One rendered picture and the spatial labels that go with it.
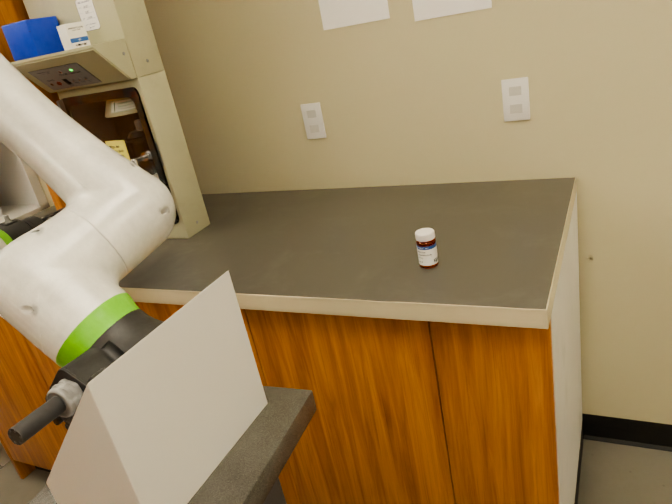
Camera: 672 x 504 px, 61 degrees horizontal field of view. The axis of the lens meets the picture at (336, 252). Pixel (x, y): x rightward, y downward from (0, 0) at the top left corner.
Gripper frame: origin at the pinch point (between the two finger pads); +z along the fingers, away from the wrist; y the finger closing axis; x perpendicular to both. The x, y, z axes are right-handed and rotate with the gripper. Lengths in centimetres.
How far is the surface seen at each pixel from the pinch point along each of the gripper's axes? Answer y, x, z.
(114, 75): -1.2, -28.7, 18.7
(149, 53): -4.5, -32.2, 30.0
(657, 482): -134, 110, 52
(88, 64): 2.4, -32.5, 14.7
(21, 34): 19.4, -42.1, 12.1
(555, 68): -104, -12, 66
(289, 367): -51, 40, -3
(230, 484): -75, 19, -55
